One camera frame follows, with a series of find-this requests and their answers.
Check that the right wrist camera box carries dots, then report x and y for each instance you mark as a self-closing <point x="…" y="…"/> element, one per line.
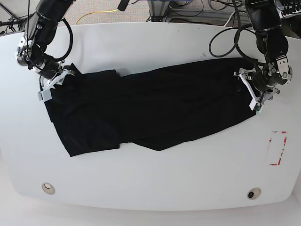
<point x="44" y="95"/>

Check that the left table grommet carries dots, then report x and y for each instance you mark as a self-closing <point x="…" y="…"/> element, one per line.
<point x="48" y="188"/>

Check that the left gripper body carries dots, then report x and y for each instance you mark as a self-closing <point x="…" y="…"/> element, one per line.
<point x="259" y="97"/>

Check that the black T-shirt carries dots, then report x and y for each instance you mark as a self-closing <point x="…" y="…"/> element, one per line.
<point x="157" y="109"/>

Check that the white power strip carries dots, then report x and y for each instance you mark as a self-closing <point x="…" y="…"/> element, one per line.
<point x="288" y="12"/>

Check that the red tape rectangle marking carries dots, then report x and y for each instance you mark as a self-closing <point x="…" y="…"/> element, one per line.
<point x="276" y="146"/>

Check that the table grommet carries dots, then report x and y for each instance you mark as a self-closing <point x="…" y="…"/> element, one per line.
<point x="254" y="193"/>
<point x="48" y="188"/>

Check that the right table grommet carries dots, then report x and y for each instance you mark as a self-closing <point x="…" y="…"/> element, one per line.
<point x="254" y="193"/>

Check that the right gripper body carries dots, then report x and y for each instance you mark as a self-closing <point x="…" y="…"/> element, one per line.
<point x="58" y="79"/>

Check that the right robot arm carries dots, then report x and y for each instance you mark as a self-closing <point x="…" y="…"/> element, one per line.
<point x="39" y="32"/>

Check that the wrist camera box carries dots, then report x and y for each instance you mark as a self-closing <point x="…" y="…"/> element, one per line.
<point x="255" y="106"/>
<point x="44" y="95"/>

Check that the aluminium table leg frame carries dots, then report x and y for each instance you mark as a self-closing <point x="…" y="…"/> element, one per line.
<point x="159" y="11"/>

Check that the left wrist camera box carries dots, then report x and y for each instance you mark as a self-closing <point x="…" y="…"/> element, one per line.
<point x="255" y="106"/>

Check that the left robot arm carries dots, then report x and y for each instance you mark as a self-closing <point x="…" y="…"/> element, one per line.
<point x="262" y="80"/>

